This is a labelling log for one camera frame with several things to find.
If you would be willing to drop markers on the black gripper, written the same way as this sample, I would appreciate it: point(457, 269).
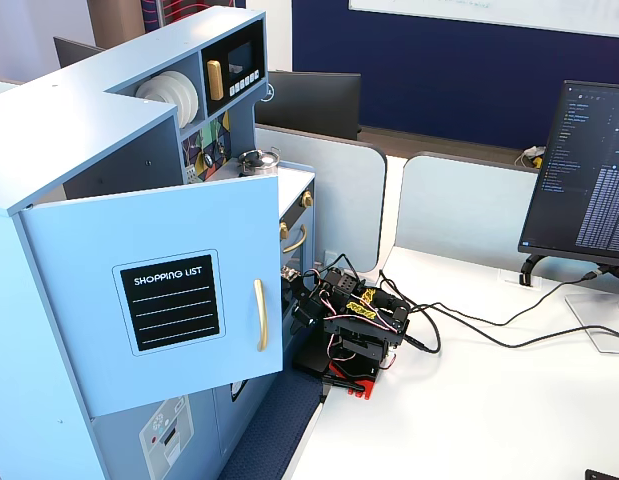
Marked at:
point(300, 299)

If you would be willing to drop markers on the red robot base clamp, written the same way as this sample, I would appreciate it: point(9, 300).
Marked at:
point(361, 385)

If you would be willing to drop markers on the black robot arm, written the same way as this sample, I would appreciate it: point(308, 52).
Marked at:
point(364, 320)

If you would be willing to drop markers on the blue toy oven door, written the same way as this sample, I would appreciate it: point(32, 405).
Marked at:
point(305, 260)

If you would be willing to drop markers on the blue door with dispenser print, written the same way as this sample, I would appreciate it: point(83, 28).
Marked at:
point(139, 445)

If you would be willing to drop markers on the blue shopping list cabinet door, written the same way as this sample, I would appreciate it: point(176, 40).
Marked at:
point(89, 225)

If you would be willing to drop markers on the black toy microwave door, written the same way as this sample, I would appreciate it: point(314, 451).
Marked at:
point(241, 57)

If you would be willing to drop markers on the blue toy kitchen cabinet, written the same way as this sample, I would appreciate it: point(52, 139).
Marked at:
point(84, 130)

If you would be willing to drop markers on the gold oven knob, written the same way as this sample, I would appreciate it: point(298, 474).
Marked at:
point(283, 231)
point(306, 199)

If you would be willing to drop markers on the grey desk divider panel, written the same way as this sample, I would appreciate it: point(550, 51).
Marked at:
point(464, 210)
point(339, 200)

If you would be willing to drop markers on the steel toy pot with lid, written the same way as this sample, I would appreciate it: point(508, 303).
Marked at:
point(258, 161)

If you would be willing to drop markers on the metal toy grater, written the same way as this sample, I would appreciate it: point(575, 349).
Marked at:
point(190, 174)

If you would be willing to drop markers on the toy ladle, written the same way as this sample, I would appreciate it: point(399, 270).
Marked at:
point(208, 160)

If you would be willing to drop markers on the black monitor with logo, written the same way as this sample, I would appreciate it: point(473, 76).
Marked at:
point(314, 102)

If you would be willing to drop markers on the white plate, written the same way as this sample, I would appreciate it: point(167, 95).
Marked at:
point(148, 92)
point(161, 86)
point(185, 97)

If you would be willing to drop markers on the yellow and white plug bundle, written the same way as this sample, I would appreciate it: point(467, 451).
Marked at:
point(533, 156)

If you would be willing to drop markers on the silver monitor stand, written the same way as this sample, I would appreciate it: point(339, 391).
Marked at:
point(599, 320)

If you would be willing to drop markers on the computer monitor showing code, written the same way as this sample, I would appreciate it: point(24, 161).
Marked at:
point(579, 170)

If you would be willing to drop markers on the whiteboard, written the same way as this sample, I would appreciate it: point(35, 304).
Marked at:
point(489, 10)

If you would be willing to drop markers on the black flat object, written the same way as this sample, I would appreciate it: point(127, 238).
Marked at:
point(606, 475)

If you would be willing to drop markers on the black monitor mount bracket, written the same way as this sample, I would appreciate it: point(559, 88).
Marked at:
point(531, 267)

